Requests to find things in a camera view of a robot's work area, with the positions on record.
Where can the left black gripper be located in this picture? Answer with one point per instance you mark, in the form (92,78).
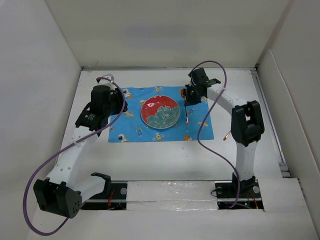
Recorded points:
(115,94)

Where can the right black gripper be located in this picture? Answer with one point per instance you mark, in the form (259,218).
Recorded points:
(189,100)

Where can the copper spoon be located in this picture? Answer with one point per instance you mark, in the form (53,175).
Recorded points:
(186,110)

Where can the blue space-print cloth placemat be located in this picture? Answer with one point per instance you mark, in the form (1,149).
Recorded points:
(130,128)

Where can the red and teal floral plate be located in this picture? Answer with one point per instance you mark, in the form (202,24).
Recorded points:
(160,112)

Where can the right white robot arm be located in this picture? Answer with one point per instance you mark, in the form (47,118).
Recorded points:
(247,125)

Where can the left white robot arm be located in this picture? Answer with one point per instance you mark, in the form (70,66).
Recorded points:
(60,193)

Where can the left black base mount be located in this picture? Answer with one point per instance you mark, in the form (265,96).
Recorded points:
(114,200)

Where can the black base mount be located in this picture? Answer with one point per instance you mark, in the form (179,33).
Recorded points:
(227,196)
(114,200)

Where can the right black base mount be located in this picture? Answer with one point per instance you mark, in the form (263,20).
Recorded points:
(227,196)

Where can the aluminium rail at table edge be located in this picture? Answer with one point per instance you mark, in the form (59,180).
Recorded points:
(268,122)

